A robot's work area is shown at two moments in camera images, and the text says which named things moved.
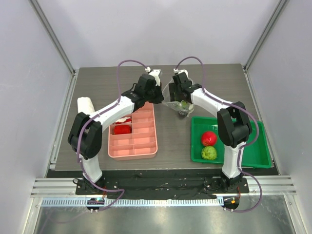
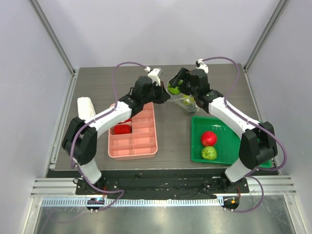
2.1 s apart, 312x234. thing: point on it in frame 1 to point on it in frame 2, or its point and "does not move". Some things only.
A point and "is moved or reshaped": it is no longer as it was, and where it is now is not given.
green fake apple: x=208 y=152 does not move
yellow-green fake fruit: x=184 y=105 is moved or reshaped
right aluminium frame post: x=281 y=6 does not move
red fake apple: x=208 y=138 does not move
